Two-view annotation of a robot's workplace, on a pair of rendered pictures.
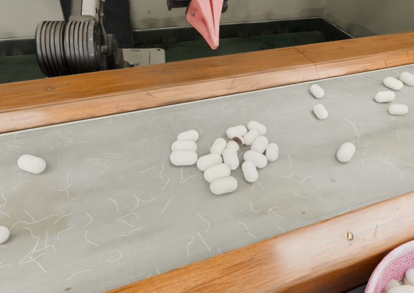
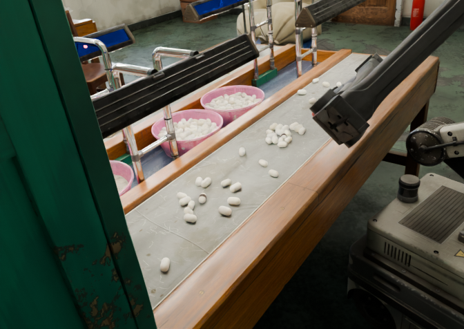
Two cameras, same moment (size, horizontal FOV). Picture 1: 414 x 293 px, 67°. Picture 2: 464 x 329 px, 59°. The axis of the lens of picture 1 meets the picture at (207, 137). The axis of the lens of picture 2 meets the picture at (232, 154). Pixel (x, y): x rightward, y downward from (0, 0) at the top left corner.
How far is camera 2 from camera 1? 1.61 m
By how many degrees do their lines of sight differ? 105
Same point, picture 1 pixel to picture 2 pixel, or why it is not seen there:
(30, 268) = (297, 104)
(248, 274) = (249, 114)
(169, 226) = (278, 118)
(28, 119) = not seen: hidden behind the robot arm
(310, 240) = (239, 123)
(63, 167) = not seen: hidden behind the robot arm
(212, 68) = (334, 151)
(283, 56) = (311, 178)
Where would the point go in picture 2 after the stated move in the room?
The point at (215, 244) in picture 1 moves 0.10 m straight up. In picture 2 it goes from (263, 121) to (262, 96)
